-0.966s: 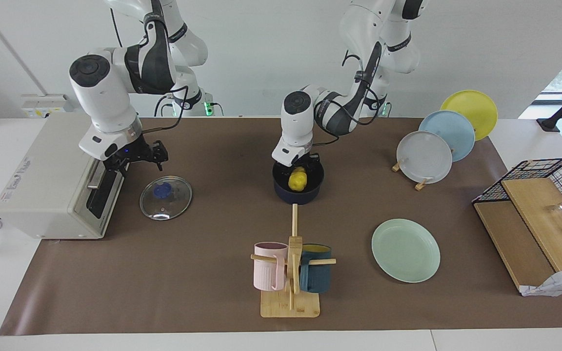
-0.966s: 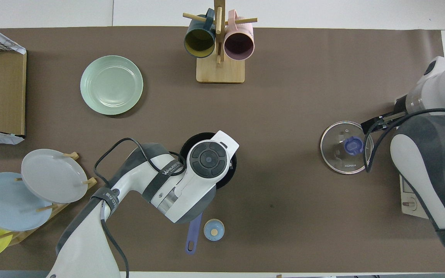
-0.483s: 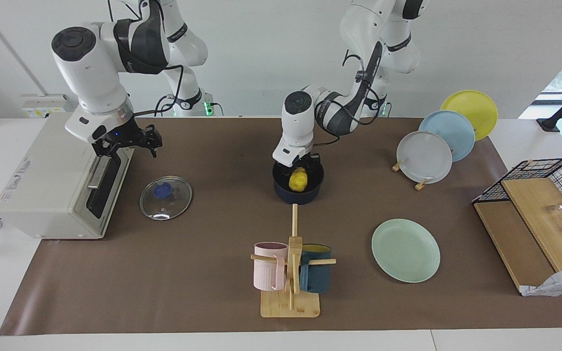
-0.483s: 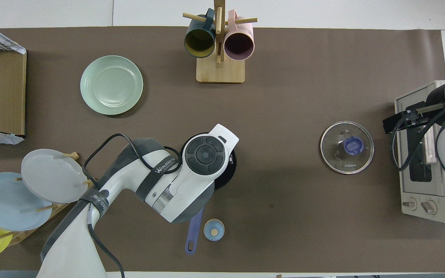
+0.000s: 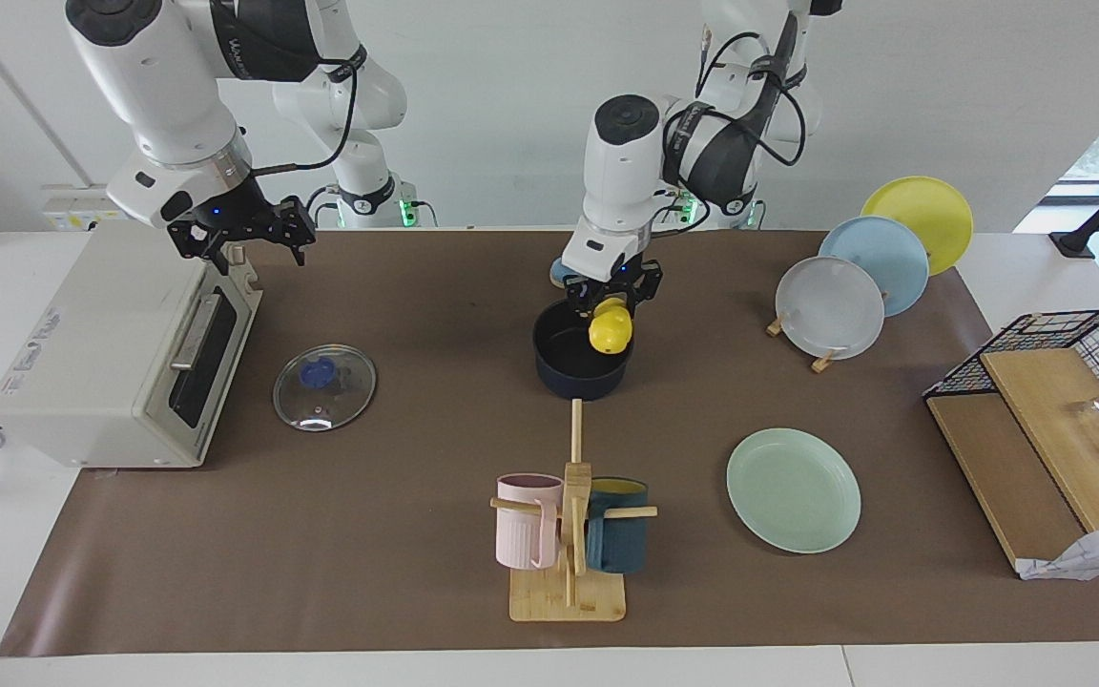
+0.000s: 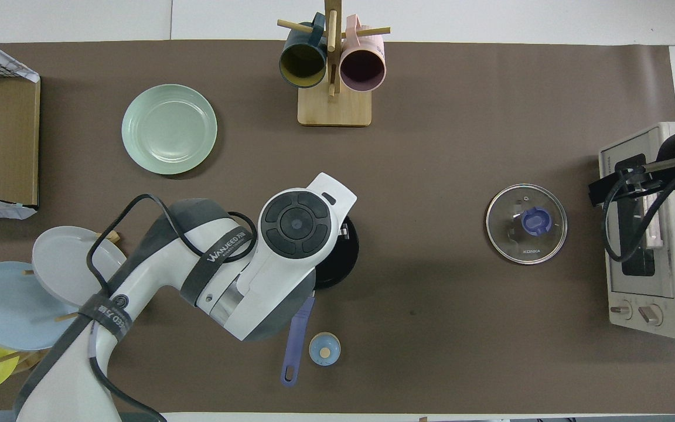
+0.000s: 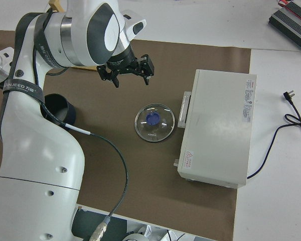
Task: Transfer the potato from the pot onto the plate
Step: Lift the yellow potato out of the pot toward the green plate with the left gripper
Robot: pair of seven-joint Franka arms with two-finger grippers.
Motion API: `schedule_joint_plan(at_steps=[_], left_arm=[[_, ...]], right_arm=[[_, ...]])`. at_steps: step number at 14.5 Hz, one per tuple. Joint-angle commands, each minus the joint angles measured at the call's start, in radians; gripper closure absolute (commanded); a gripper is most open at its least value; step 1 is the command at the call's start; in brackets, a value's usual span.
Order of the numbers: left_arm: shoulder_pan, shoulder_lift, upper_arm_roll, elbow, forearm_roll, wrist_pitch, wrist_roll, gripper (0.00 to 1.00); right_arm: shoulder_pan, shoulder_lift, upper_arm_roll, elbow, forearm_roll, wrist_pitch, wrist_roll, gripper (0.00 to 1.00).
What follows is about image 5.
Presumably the dark blue saucepan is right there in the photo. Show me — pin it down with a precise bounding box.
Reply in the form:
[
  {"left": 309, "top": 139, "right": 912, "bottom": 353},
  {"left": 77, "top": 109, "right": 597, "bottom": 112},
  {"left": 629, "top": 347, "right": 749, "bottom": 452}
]
[{"left": 532, "top": 301, "right": 634, "bottom": 400}]

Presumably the light blue plate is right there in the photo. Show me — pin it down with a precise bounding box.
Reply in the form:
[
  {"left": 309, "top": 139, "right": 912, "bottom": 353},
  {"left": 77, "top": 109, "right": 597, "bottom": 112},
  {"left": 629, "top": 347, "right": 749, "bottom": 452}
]
[{"left": 819, "top": 217, "right": 930, "bottom": 318}]

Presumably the wooden mug tree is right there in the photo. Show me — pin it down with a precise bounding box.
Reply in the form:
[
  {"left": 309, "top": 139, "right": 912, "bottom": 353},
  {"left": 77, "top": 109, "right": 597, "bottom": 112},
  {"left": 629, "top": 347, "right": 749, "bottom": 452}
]
[{"left": 490, "top": 399, "right": 658, "bottom": 623}]

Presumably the pale grey plate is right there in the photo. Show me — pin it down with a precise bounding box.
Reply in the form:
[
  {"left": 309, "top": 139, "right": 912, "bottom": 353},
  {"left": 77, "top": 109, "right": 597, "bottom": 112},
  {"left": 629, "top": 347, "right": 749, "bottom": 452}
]
[{"left": 776, "top": 256, "right": 886, "bottom": 361}]

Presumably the white power strip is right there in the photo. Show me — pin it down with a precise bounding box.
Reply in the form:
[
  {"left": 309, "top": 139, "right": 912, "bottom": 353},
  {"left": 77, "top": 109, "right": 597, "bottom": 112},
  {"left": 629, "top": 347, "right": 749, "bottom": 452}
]
[{"left": 41, "top": 184, "right": 131, "bottom": 232}]

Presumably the brown table mat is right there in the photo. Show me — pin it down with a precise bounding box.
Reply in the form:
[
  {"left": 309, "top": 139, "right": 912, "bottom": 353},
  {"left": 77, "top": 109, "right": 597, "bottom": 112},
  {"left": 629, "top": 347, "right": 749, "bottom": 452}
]
[{"left": 0, "top": 229, "right": 1099, "bottom": 657}]

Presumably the beige toaster oven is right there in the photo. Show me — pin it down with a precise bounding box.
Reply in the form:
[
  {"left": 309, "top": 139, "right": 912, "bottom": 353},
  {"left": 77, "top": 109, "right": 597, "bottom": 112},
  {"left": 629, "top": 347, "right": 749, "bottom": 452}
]
[{"left": 0, "top": 221, "right": 264, "bottom": 469}]

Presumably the dark wooden board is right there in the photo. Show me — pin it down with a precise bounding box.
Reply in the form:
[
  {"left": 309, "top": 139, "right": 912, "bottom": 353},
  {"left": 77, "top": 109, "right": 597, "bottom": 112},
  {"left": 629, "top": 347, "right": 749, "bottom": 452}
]
[{"left": 926, "top": 393, "right": 1085, "bottom": 573}]

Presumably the dark teal mug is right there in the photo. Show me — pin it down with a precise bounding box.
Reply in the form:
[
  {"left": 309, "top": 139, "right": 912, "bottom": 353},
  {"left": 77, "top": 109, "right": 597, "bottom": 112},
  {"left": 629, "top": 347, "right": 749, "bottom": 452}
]
[{"left": 585, "top": 477, "right": 651, "bottom": 574}]

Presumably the pink ribbed mug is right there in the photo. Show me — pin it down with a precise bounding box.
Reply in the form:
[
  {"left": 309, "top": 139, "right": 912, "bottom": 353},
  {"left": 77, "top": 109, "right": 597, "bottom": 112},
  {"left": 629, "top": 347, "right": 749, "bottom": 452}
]
[{"left": 496, "top": 473, "right": 565, "bottom": 571}]

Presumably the wooden plate rack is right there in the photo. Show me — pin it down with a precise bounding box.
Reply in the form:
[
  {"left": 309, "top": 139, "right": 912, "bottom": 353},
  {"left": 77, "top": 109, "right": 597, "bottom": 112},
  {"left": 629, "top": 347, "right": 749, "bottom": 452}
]
[{"left": 766, "top": 305, "right": 841, "bottom": 374}]

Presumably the mint green plate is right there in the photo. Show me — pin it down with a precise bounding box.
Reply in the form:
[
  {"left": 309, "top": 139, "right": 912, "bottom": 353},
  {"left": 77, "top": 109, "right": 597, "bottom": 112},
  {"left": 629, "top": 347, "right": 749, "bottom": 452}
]
[{"left": 726, "top": 427, "right": 862, "bottom": 554}]

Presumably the glass lid blue knob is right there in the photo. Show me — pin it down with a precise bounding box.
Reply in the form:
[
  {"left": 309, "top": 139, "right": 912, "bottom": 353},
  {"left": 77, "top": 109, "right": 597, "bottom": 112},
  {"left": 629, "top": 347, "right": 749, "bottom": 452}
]
[{"left": 273, "top": 344, "right": 378, "bottom": 432}]

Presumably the light wooden board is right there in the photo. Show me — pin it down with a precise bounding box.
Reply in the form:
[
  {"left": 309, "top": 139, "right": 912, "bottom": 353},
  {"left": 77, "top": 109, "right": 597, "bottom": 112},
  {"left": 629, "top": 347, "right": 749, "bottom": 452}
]
[{"left": 979, "top": 347, "right": 1099, "bottom": 533}]

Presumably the yellow plate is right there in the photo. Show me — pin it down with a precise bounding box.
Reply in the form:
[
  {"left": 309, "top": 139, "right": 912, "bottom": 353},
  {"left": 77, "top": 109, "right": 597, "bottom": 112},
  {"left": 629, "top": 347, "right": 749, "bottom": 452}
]
[{"left": 861, "top": 176, "right": 974, "bottom": 278}]

